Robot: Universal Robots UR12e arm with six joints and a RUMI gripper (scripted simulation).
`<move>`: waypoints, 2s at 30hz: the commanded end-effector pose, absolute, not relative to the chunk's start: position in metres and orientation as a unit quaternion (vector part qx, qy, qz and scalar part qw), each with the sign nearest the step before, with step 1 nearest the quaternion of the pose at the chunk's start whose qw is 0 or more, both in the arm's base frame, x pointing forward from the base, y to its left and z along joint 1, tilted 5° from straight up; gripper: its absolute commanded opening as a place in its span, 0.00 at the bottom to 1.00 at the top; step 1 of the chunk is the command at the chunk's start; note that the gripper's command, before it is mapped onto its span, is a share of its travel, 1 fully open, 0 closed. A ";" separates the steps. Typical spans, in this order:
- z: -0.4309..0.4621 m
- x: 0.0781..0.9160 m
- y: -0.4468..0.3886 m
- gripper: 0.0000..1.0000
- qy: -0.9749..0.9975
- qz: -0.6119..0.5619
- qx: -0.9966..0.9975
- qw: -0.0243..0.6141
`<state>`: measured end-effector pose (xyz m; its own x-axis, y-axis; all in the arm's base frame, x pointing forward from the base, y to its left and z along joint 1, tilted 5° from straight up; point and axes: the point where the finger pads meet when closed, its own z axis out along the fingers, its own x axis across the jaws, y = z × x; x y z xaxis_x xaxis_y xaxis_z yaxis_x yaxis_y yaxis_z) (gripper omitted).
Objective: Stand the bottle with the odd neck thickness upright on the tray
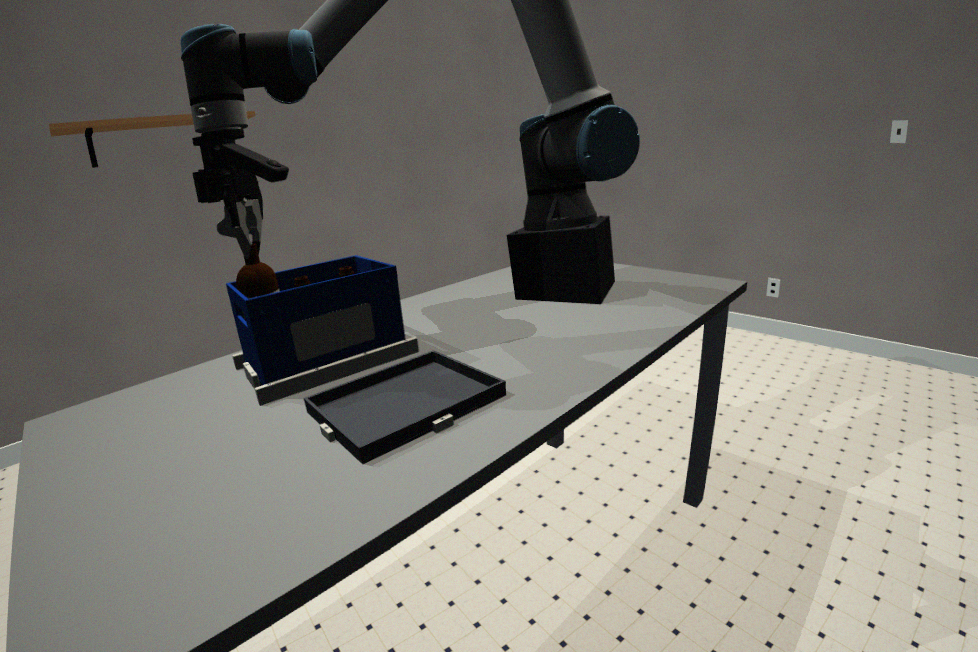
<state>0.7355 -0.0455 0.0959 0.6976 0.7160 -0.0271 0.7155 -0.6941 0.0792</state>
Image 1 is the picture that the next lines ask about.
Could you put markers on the brown glass bottle with white label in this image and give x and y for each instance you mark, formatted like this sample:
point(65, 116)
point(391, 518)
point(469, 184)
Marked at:
point(256, 278)

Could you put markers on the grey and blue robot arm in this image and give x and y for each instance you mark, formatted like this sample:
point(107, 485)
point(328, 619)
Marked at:
point(586, 142)

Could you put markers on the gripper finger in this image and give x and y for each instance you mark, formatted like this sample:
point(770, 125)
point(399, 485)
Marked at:
point(254, 217)
point(236, 225)

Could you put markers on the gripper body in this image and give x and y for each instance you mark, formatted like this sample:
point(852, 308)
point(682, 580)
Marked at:
point(210, 185)

